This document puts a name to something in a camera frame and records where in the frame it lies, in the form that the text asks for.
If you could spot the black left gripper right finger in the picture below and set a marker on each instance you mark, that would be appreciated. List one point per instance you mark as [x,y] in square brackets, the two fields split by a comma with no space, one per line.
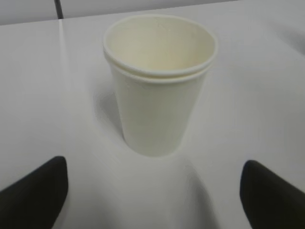
[269,201]

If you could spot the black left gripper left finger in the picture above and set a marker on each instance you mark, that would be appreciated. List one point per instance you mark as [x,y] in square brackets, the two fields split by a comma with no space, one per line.
[36,200]

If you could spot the white paper cup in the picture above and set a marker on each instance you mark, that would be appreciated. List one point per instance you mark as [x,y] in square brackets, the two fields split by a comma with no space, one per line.
[158,64]

